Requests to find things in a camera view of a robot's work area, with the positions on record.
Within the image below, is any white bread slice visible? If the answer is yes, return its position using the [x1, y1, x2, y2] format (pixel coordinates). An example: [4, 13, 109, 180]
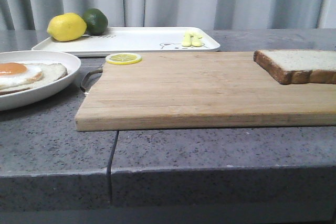
[253, 49, 335, 85]

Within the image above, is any white round plate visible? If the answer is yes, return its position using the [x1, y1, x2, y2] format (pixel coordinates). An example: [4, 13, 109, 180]
[1, 50, 81, 111]

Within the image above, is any white rectangular tray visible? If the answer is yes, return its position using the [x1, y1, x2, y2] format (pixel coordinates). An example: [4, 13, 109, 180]
[32, 27, 220, 57]

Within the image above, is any bottom bread slice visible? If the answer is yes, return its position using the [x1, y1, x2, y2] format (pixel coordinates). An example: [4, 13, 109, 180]
[1, 63, 68, 95]

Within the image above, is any wooden cutting board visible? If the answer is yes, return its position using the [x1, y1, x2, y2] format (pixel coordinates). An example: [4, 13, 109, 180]
[75, 52, 335, 131]

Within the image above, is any lemon slice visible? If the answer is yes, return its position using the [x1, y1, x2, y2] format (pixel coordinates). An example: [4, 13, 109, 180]
[106, 52, 142, 65]

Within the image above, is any yellow plastic knife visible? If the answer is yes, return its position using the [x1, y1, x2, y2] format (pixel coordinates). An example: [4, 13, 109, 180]
[191, 32, 203, 47]

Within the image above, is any green lime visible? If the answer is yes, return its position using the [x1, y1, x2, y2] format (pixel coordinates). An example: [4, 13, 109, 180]
[82, 8, 108, 36]

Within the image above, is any yellow lemon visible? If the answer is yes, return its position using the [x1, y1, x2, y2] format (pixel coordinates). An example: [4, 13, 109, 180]
[47, 13, 87, 42]

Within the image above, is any fried egg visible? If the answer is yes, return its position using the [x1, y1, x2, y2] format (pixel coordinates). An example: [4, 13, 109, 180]
[1, 62, 43, 89]

